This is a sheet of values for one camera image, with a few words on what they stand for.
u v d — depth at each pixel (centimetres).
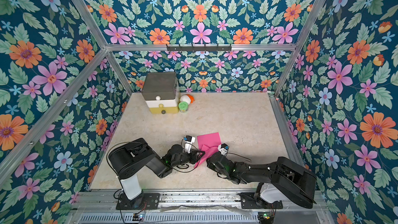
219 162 64
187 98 111
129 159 49
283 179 43
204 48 92
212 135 98
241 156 80
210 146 91
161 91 94
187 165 80
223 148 79
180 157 73
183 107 106
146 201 73
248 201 73
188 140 82
